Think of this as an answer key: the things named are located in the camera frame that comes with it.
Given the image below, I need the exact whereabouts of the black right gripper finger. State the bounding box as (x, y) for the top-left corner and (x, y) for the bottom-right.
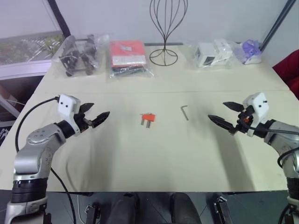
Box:
(207, 114), (237, 135)
(222, 101), (245, 112)

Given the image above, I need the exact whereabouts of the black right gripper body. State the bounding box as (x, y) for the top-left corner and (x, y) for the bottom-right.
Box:
(235, 105), (255, 136)

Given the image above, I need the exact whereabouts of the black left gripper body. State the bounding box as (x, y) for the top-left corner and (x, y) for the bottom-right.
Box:
(74, 111), (92, 134)

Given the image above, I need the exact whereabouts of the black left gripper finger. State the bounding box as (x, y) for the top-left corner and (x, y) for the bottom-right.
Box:
(80, 102), (95, 113)
(91, 111), (111, 129)

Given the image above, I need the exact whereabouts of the metal hex key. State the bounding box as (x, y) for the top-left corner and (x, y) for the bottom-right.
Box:
(180, 105), (190, 122)

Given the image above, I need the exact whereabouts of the small orange plastic part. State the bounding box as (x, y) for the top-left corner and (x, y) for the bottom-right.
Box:
(140, 112), (156, 122)

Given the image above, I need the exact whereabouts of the clear bag of black parts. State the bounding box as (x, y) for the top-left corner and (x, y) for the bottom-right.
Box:
(51, 34), (111, 78)

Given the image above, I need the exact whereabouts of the clear bag with purple item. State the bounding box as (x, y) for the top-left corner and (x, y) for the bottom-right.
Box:
(233, 39), (263, 66)

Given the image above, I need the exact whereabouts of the clear bag with white boxes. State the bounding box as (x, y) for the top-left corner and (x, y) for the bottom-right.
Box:
(184, 38), (237, 70)

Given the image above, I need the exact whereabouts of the red fabric seat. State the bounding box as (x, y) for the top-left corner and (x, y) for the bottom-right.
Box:
(272, 49), (299, 100)

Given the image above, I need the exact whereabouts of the clear bag with red package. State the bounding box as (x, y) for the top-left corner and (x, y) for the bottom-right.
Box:
(107, 40), (154, 80)

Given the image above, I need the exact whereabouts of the dark grey diagonal pole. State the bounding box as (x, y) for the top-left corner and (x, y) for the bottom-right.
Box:
(259, 0), (299, 52)

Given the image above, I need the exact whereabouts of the black diagonal pole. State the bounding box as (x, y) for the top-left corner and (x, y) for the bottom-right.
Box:
(47, 0), (73, 38)

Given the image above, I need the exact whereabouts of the dark rounded shape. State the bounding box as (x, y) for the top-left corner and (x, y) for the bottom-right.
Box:
(168, 192), (202, 224)

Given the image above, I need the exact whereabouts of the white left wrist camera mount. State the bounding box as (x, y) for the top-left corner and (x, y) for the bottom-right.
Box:
(57, 94), (81, 137)

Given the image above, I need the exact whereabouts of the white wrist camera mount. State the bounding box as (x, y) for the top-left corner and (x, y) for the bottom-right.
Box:
(57, 94), (81, 137)
(242, 92), (270, 137)

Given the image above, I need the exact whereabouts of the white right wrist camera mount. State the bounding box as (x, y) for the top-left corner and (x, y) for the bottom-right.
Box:
(242, 92), (270, 137)

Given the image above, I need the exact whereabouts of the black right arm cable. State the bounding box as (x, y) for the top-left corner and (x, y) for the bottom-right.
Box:
(247, 126), (299, 171)

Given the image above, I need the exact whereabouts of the grey window frame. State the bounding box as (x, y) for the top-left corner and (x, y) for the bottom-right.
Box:
(0, 29), (65, 81)

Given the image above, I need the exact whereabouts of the black metal bracket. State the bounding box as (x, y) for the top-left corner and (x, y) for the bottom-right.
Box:
(84, 202), (101, 224)
(211, 195), (235, 224)

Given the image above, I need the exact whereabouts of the thin white cable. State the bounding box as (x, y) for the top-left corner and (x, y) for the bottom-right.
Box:
(77, 195), (85, 224)

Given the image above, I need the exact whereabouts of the black wire hat stand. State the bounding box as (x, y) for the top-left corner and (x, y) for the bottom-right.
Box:
(149, 0), (189, 67)

